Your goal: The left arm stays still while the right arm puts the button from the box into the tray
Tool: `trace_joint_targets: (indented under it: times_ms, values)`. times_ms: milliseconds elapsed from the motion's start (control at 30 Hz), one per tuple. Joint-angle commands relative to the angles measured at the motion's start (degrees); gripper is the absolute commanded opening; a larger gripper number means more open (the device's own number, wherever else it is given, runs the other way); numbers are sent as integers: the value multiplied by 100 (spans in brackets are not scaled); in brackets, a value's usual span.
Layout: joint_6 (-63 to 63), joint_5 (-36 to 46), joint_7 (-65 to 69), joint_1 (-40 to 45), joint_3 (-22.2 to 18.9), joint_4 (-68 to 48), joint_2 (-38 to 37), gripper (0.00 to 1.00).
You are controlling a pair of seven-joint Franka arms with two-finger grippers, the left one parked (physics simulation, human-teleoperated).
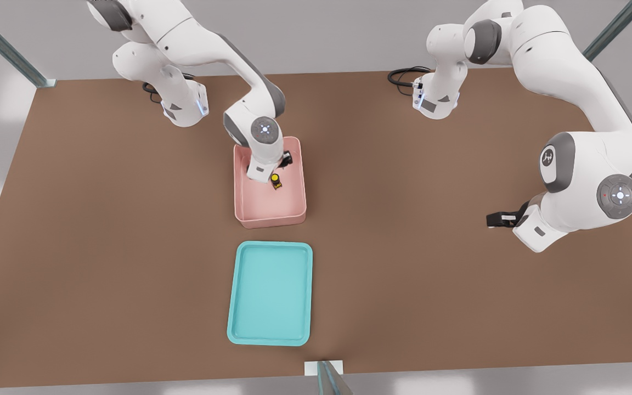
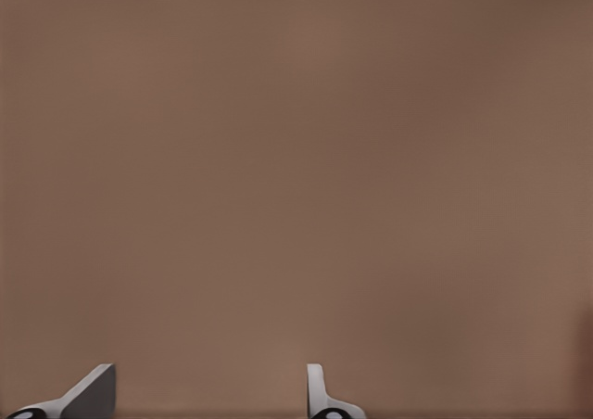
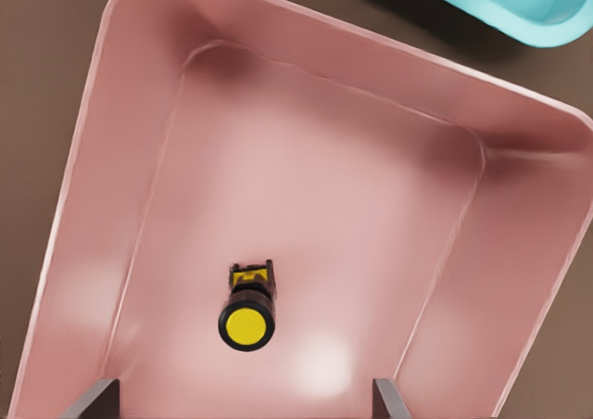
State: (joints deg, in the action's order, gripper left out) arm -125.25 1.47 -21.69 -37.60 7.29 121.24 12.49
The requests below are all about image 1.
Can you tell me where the pink plastic box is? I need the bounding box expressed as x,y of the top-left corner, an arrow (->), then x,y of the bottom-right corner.
233,136 -> 307,229

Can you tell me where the pale blue-green tray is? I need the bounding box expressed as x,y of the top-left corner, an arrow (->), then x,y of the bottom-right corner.
227,241 -> 314,347

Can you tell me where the black cable loop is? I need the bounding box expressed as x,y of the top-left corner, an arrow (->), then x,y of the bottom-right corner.
387,66 -> 432,97
142,73 -> 196,105

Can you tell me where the silver frame post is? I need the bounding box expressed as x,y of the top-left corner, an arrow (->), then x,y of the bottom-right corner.
583,0 -> 632,61
304,360 -> 354,395
0,3 -> 57,88

